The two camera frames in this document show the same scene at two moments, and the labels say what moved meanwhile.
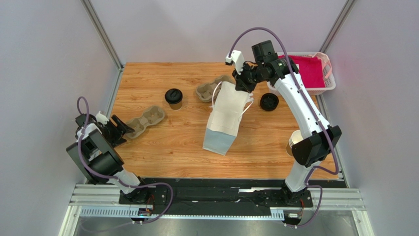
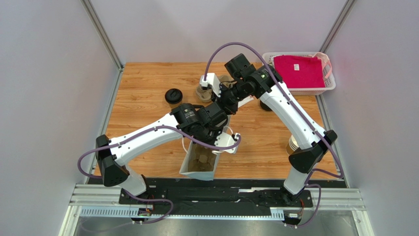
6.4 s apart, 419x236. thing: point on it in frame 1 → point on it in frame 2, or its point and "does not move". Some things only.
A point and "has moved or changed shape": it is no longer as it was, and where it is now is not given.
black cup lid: x=173 y=96 does not move
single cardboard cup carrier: x=152 y=115 → x=201 y=159
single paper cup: x=177 y=106 does not move
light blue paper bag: x=224 y=118 has moved or changed shape
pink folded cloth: x=311 y=70 does not move
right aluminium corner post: x=336 y=27 does not move
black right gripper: x=244 y=80 → x=221 y=99
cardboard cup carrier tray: x=208 y=92 does not move
